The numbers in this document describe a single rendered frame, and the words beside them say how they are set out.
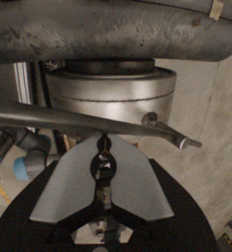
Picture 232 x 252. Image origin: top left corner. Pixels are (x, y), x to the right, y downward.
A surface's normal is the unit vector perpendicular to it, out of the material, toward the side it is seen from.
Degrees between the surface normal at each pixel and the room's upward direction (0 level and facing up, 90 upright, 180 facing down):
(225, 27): 4
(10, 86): 0
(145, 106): 10
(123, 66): 0
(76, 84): 32
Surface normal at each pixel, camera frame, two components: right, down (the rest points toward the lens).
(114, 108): 0.04, 0.49
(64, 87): -0.51, 0.42
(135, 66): 0.45, 0.44
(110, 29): 0.20, 0.81
